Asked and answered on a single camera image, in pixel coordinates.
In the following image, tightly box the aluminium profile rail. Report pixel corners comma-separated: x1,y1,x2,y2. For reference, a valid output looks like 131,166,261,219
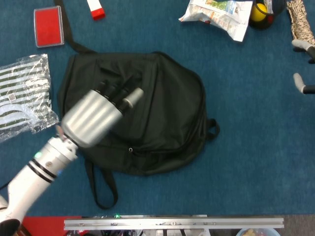
63,217,285,231

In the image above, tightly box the black mesh pen holder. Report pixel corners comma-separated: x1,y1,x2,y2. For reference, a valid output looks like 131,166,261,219
248,0,287,30

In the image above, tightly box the light blue bucket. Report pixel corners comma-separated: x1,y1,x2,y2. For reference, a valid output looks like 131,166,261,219
236,228,281,236

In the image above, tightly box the black fabric backpack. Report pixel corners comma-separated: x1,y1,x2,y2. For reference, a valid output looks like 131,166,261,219
54,0,221,210

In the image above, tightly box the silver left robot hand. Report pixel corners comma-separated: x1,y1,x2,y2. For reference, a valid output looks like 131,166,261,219
60,78,145,148

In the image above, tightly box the red ink pad clear case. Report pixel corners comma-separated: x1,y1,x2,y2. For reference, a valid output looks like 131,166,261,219
33,5,65,48

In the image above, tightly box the red cap marker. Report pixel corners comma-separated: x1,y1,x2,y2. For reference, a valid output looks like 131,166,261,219
264,0,274,23

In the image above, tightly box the white printed snack bag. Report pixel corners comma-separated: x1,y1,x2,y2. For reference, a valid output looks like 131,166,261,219
178,0,253,42

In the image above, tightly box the beige speckled rope bundle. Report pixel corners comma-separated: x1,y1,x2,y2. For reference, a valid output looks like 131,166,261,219
286,0,315,46

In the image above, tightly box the red and white small box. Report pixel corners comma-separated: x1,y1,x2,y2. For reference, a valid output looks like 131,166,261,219
86,0,106,21

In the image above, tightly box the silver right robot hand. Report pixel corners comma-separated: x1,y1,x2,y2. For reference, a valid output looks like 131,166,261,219
291,39,315,94

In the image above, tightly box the red box under table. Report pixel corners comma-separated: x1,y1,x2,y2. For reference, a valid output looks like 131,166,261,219
21,216,83,236

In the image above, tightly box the striped garment in plastic bag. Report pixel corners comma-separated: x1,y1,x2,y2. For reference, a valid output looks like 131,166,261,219
0,53,61,144

